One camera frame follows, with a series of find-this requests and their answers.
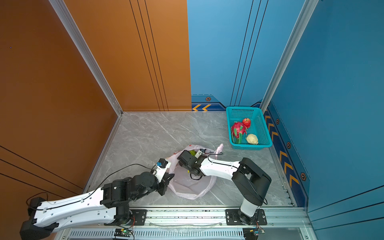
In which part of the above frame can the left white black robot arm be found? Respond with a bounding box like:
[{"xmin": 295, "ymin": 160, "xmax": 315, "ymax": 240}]
[{"xmin": 20, "ymin": 170, "xmax": 175, "ymax": 240}]

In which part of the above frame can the red dragon fruit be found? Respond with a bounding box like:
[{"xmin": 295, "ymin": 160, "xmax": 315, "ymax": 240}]
[{"xmin": 230, "ymin": 122, "xmax": 248, "ymax": 144}]

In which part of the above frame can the left aluminium corner post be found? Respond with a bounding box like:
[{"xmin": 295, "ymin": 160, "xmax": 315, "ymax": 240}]
[{"xmin": 49, "ymin": 0, "xmax": 124, "ymax": 117}]

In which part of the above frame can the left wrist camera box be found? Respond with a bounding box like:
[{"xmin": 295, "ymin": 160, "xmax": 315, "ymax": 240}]
[{"xmin": 153, "ymin": 158, "xmax": 172, "ymax": 183}]

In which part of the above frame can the aluminium corner post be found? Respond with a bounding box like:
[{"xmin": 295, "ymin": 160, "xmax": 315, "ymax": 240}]
[
  {"xmin": 260, "ymin": 0, "xmax": 319, "ymax": 114},
  {"xmin": 49, "ymin": 0, "xmax": 124, "ymax": 117}
]

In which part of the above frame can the right small circuit board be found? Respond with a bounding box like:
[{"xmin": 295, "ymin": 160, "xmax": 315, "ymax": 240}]
[{"xmin": 243, "ymin": 228, "xmax": 265, "ymax": 240}]

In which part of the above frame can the beige round fruit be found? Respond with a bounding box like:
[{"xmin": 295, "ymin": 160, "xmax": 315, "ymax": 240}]
[{"xmin": 246, "ymin": 134, "xmax": 259, "ymax": 145}]

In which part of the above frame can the right aluminium corner post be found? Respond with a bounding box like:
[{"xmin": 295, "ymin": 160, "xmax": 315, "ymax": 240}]
[{"xmin": 260, "ymin": 0, "xmax": 319, "ymax": 114}]

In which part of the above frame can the red apple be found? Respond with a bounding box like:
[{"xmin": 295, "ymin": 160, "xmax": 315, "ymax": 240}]
[{"xmin": 242, "ymin": 118, "xmax": 252, "ymax": 129}]

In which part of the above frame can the teal plastic mesh basket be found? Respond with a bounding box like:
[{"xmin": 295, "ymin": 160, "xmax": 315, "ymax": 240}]
[{"xmin": 226, "ymin": 107, "xmax": 273, "ymax": 150}]

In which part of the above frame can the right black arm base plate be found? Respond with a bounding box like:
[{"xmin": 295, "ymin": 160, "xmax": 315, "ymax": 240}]
[{"xmin": 225, "ymin": 209, "xmax": 268, "ymax": 226}]

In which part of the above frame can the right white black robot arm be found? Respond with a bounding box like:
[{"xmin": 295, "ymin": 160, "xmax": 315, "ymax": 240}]
[{"xmin": 177, "ymin": 150, "xmax": 272, "ymax": 225}]

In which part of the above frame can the left green circuit board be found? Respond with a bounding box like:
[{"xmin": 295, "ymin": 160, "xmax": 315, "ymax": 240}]
[{"xmin": 113, "ymin": 228, "xmax": 135, "ymax": 240}]

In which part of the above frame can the aluminium front rail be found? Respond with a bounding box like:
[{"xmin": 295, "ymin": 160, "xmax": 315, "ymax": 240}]
[{"xmin": 55, "ymin": 207, "xmax": 317, "ymax": 240}]

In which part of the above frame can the pink plastic bag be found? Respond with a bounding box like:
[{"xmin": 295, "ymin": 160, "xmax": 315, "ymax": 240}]
[{"xmin": 165, "ymin": 144, "xmax": 223, "ymax": 200}]

